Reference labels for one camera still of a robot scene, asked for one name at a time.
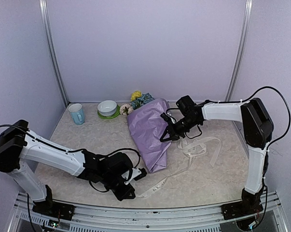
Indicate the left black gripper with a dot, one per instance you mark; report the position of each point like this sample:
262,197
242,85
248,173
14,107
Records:
123,194

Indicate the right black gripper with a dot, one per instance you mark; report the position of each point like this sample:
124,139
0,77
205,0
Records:
173,134

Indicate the cream printed ribbon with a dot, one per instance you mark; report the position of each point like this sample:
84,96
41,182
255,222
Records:
191,151

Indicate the purple wrapping paper sheet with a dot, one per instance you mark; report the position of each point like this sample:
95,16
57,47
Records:
146,128

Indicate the blue fake flower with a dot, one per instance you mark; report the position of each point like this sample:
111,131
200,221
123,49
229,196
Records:
142,100

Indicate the yellow fake flower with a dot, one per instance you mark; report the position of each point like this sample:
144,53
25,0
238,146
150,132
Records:
135,96

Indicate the green plate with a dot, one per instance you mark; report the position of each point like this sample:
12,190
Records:
117,112

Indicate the white ceramic bowl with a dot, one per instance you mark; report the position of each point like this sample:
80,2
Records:
107,108

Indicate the pink fake rose stems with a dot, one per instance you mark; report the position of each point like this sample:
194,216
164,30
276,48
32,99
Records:
126,109

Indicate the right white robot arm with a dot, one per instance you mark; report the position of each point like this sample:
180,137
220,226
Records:
257,128

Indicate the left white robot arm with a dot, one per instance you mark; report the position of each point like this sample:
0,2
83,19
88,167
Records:
18,144

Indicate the light blue mug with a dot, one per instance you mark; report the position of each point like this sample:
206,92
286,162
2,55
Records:
76,113

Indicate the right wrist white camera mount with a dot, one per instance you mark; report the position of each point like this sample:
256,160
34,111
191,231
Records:
168,118

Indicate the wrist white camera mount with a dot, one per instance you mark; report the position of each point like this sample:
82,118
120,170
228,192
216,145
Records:
134,174
168,118

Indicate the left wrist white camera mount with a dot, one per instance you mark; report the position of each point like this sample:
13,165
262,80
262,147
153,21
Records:
134,174

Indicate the aluminium front rail frame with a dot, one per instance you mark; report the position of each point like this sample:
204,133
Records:
206,218

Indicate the right aluminium corner post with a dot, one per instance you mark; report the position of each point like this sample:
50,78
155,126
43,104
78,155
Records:
241,49

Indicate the aluminium corner post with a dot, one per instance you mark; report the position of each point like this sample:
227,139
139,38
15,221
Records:
51,49
241,49

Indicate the left aluminium corner post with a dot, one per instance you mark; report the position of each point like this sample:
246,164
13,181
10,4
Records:
51,49

